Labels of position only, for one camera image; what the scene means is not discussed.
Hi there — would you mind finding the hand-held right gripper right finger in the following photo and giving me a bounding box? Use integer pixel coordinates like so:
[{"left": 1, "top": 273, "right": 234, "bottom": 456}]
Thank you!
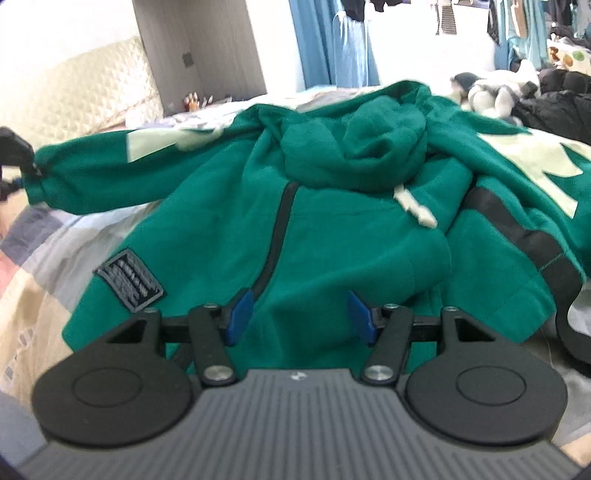
[{"left": 347, "top": 290, "right": 499, "bottom": 386}]

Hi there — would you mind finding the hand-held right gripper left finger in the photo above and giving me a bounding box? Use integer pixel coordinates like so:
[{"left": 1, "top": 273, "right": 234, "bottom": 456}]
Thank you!
[{"left": 105, "top": 288, "right": 254, "bottom": 387}]

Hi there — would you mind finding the green hoodie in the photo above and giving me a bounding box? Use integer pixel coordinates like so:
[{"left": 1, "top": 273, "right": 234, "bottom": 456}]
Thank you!
[{"left": 25, "top": 80, "right": 591, "bottom": 370}]

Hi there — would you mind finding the row of hanging clothes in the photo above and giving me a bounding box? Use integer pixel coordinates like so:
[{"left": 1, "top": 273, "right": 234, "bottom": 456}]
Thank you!
[{"left": 487, "top": 0, "right": 591, "bottom": 70}]

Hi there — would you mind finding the cream quilted headboard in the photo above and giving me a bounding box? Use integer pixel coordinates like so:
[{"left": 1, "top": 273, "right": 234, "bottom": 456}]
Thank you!
[{"left": 0, "top": 37, "right": 164, "bottom": 139}]

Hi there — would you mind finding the patchwork bed sheet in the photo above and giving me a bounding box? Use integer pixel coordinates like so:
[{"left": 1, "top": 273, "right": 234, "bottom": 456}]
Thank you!
[{"left": 0, "top": 85, "right": 591, "bottom": 462}]

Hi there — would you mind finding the group of small bottles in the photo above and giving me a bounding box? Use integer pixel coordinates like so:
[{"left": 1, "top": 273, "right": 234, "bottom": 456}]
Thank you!
[{"left": 184, "top": 92, "right": 218, "bottom": 112}]

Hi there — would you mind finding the white grey plush toy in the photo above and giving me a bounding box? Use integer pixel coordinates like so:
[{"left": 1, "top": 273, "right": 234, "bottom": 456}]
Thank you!
[{"left": 450, "top": 59, "right": 541, "bottom": 121}]

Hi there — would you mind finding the light blue hanging garment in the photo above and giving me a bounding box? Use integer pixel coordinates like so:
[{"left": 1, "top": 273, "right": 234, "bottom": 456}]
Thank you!
[{"left": 333, "top": 11, "right": 379, "bottom": 88}]

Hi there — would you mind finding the blue curtain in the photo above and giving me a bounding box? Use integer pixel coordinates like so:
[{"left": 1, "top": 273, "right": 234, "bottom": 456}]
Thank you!
[{"left": 288, "top": 0, "right": 382, "bottom": 90}]

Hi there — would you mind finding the black puffer jacket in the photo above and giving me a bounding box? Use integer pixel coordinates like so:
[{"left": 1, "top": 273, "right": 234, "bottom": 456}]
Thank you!
[{"left": 512, "top": 69, "right": 591, "bottom": 141}]

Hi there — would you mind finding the black hanging garment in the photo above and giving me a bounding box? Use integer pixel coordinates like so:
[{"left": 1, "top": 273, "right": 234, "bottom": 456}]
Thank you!
[{"left": 341, "top": 0, "right": 393, "bottom": 23}]

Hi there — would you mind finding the striped hanging garment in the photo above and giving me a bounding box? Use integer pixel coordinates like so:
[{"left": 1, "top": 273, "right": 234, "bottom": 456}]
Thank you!
[{"left": 436, "top": 0, "right": 458, "bottom": 37}]

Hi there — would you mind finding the polka dot pillow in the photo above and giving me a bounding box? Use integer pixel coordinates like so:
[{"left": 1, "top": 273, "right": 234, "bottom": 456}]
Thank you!
[{"left": 547, "top": 39, "right": 591, "bottom": 75}]

